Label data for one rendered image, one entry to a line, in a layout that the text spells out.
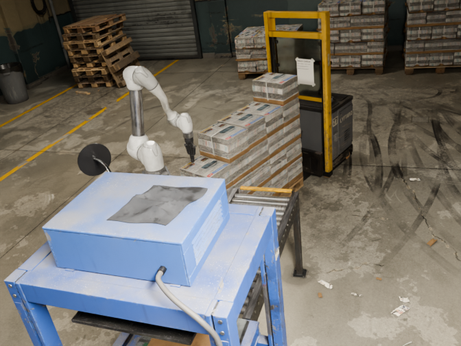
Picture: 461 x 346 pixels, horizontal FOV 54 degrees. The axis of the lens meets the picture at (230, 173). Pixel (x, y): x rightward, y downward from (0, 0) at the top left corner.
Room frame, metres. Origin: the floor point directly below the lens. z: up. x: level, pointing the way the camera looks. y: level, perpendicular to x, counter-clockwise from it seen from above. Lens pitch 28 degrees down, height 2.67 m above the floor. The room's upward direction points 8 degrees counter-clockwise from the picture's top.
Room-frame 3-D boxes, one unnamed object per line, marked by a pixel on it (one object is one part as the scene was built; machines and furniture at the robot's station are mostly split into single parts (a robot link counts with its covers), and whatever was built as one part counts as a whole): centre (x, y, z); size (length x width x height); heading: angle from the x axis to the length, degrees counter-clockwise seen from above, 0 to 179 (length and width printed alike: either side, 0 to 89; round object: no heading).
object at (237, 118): (4.09, -0.17, 1.06); 0.37 x 0.29 x 0.01; 46
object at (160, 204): (1.55, 0.29, 1.78); 0.32 x 0.28 x 0.05; 68
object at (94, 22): (10.35, 2.48, 0.65); 1.33 x 0.94 x 1.30; 162
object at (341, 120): (5.10, -1.13, 0.40); 0.69 x 0.55 x 0.80; 46
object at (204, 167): (3.99, -0.07, 0.42); 1.17 x 0.39 x 0.83; 136
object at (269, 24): (5.06, -0.64, 0.97); 0.09 x 0.09 x 1.75; 46
